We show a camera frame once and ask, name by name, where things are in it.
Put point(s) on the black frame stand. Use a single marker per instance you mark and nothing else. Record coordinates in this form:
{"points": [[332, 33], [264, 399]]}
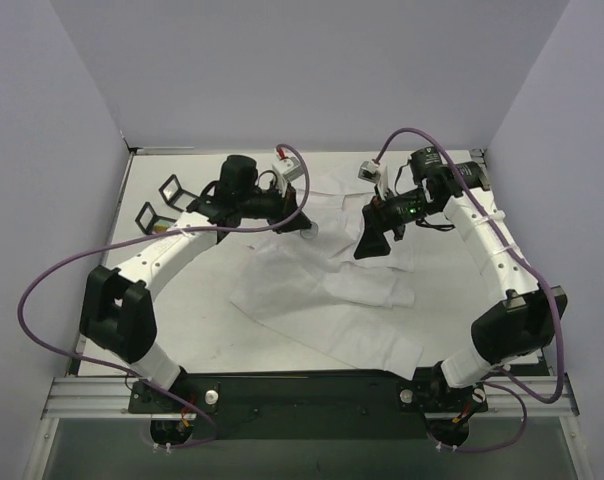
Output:
{"points": [[175, 196], [147, 217]]}

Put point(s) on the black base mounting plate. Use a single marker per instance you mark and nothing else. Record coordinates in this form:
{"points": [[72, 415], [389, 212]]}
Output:
{"points": [[309, 405]]}

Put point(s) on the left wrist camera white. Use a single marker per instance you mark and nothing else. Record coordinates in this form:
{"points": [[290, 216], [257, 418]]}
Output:
{"points": [[286, 171]]}

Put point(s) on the black frame stand upper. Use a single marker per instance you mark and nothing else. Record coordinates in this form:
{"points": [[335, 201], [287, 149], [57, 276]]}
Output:
{"points": [[175, 196]]}

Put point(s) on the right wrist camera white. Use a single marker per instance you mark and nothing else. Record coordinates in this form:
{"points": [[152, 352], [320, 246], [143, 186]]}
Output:
{"points": [[377, 175]]}

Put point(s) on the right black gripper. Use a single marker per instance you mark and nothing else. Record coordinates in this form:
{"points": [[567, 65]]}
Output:
{"points": [[380, 216]]}

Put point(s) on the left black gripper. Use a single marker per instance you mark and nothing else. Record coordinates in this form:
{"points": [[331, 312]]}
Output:
{"points": [[286, 208]]}

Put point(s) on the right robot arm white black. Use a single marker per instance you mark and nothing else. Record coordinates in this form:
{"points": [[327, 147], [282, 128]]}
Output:
{"points": [[525, 312]]}

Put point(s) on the aluminium front rail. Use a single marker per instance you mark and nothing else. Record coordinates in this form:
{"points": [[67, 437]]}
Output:
{"points": [[87, 398]]}

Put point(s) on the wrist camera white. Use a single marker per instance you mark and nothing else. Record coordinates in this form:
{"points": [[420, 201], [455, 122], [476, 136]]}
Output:
{"points": [[286, 171], [377, 175]]}

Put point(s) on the colourful painted round brooch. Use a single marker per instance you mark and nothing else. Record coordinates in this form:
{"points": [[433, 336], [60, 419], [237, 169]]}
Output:
{"points": [[159, 228]]}

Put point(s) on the black frame stand lower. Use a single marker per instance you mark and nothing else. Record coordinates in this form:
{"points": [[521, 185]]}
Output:
{"points": [[147, 217]]}

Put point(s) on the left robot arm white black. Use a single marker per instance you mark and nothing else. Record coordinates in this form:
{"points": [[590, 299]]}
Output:
{"points": [[118, 307]]}

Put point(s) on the white garment shirt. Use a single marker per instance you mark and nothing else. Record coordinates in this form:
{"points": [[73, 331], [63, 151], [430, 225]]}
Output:
{"points": [[309, 287]]}

